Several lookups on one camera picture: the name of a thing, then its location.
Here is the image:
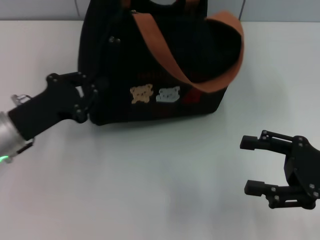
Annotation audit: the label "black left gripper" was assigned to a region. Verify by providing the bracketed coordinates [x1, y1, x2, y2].
[7, 71, 101, 141]

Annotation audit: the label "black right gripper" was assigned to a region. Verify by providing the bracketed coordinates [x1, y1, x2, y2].
[239, 129, 320, 210]

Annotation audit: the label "black food bag orange straps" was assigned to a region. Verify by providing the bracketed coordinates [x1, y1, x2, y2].
[76, 0, 245, 126]

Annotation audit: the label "silver left gripper cable plug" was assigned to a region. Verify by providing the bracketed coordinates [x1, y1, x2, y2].
[11, 93, 32, 105]

